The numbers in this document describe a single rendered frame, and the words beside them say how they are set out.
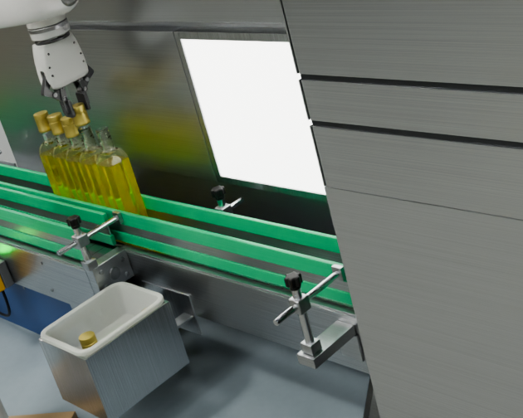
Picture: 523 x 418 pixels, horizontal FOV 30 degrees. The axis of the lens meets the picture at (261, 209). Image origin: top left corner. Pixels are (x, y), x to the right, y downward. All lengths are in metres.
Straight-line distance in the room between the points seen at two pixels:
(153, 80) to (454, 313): 1.04
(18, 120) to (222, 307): 1.02
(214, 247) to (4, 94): 1.03
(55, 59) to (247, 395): 0.81
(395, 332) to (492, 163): 0.35
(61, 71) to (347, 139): 0.99
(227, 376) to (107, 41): 0.78
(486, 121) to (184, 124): 1.09
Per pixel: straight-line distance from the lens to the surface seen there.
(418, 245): 1.23
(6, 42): 2.61
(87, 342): 1.99
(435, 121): 1.12
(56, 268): 2.23
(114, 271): 2.12
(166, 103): 2.08
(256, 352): 2.20
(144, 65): 2.09
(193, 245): 1.96
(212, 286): 1.94
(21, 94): 2.65
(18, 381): 2.43
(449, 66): 1.07
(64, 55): 2.08
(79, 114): 2.12
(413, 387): 1.40
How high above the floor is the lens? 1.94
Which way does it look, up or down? 25 degrees down
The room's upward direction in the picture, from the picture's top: 15 degrees counter-clockwise
